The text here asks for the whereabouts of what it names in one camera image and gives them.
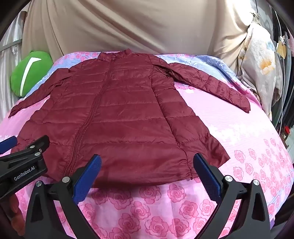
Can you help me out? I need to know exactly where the green plush pillow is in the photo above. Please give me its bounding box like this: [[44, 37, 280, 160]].
[[10, 51, 54, 98]]

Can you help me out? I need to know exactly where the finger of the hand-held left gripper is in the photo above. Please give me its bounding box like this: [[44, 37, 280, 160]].
[[0, 135, 17, 153], [0, 135, 50, 162]]

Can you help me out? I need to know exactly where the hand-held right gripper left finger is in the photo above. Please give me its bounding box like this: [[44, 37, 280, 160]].
[[25, 154, 103, 239]]

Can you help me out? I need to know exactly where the cream floral pillow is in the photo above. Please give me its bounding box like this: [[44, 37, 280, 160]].
[[236, 22, 283, 121]]

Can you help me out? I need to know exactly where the white sheer curtain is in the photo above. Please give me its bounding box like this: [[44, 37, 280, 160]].
[[0, 10, 29, 120]]

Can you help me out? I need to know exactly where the pink floral bed sheet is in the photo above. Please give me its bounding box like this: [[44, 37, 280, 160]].
[[0, 52, 294, 239]]

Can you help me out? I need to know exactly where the maroon quilted down jacket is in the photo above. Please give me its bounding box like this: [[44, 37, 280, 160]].
[[8, 49, 251, 186]]

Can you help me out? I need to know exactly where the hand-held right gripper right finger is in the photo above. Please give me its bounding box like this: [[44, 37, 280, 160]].
[[193, 154, 271, 239]]

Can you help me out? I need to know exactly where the dark clothes rack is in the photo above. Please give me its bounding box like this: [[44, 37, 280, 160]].
[[270, 6, 294, 166]]

